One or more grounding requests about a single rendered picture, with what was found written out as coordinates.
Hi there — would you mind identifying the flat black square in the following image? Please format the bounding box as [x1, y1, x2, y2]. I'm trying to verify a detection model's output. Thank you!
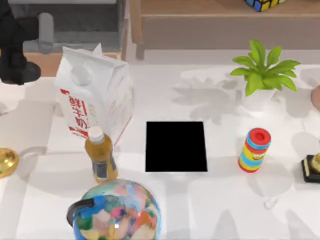
[145, 121, 209, 173]

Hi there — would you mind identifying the wooden open shelf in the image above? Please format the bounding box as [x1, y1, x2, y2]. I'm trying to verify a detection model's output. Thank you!
[126, 0, 320, 61]

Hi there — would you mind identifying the colourful globe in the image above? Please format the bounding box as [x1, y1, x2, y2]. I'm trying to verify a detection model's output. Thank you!
[66, 178, 163, 240]

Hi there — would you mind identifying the pale wooden drawer front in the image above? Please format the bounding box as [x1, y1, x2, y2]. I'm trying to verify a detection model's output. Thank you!
[23, 51, 124, 77]

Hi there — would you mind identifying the green plant in white pot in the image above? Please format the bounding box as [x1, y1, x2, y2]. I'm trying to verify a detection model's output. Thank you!
[229, 38, 302, 112]

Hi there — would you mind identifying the amber tea bottle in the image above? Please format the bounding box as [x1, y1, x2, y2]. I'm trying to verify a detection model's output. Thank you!
[84, 125, 120, 185]

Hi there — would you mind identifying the pale grey rounded box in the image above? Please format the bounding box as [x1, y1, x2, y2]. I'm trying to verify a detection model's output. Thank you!
[38, 12, 55, 55]

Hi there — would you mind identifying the white and red carton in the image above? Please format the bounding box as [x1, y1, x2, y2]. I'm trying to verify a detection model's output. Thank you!
[54, 43, 136, 149]

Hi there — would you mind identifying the golden round object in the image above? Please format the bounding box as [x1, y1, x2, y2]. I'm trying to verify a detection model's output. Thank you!
[0, 147, 20, 179]

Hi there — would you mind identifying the pinkish brown round object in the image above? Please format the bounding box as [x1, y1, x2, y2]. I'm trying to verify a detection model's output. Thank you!
[311, 84, 320, 111]

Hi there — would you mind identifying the gold trophy on black base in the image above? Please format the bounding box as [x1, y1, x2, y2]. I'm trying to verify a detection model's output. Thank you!
[300, 151, 320, 185]

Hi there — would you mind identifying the striped can with red lid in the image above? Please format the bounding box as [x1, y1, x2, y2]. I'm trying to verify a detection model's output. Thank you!
[237, 127, 273, 174]

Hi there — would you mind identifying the colourful puzzle cube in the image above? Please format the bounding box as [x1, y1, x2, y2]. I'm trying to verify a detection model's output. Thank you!
[243, 0, 283, 13]

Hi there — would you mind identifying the grey pierced drawer inside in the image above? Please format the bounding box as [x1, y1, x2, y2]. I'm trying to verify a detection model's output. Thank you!
[9, 0, 127, 54]

